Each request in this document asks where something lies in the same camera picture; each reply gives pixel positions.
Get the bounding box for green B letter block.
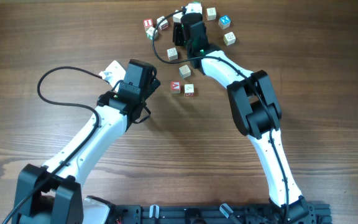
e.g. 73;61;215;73
179;65;191;79

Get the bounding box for red A letter block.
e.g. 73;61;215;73
170;82;181;93

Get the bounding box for red-sided plain top block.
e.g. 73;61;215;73
206;7;217;21

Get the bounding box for red Q picture block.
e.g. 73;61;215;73
184;84;195;96

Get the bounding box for red 6 number block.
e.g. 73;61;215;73
157;16;169;30

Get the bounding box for black right camera cable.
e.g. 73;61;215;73
151;7;291;218

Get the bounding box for plain blue-sided block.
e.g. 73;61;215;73
172;12;183;23

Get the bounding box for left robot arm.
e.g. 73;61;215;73
4;59;160;223

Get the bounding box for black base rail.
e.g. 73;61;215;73
82;195;334;224

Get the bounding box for green E W block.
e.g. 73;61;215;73
167;47;178;61

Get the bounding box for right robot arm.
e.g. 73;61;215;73
173;11;308;223

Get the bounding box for blue X letter block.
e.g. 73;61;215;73
218;15;231;29

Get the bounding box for yellow-sided picture block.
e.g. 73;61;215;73
223;32;236;45

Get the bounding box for green J letter block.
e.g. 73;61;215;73
146;27;158;40

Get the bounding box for red I letter block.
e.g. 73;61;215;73
143;19;154;31

